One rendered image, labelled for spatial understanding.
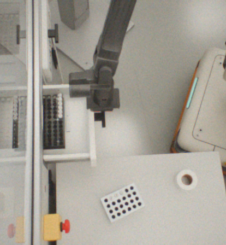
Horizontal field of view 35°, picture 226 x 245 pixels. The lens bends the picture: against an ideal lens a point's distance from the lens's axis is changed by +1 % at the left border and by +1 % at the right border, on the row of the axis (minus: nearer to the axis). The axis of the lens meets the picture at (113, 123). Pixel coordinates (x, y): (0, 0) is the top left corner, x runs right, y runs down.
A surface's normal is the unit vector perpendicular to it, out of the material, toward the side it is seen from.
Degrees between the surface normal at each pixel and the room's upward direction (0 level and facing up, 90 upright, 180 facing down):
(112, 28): 60
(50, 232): 0
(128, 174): 0
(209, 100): 0
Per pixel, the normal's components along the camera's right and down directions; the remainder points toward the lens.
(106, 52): 0.04, 0.66
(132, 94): 0.04, -0.33
